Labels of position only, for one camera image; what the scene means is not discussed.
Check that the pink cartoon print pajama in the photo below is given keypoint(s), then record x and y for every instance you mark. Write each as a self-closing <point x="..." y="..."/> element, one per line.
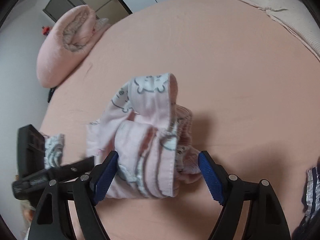
<point x="151" y="134"/>

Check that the navy silver striped garment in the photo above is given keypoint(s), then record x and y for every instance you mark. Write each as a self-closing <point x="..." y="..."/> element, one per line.
<point x="309" y="225"/>

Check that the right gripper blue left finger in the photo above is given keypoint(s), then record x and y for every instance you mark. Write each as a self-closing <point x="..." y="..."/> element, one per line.
<point x="52" y="219"/>

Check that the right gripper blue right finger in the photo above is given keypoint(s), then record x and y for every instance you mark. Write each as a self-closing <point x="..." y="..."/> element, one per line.
<point x="265" y="220"/>

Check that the white blue print shorts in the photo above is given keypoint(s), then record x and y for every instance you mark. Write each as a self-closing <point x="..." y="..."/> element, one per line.
<point x="53" y="146"/>

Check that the beige mattress pad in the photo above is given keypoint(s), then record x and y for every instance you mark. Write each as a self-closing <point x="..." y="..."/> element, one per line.
<point x="294" y="16"/>

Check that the peach bed sheet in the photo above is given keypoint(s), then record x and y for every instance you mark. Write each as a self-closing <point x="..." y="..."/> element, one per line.
<point x="253" y="88"/>

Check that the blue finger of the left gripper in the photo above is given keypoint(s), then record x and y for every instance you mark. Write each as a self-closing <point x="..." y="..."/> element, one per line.
<point x="73" y="170"/>

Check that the rolled pink blanket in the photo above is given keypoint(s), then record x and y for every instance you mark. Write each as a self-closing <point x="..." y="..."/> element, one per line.
<point x="68" y="43"/>

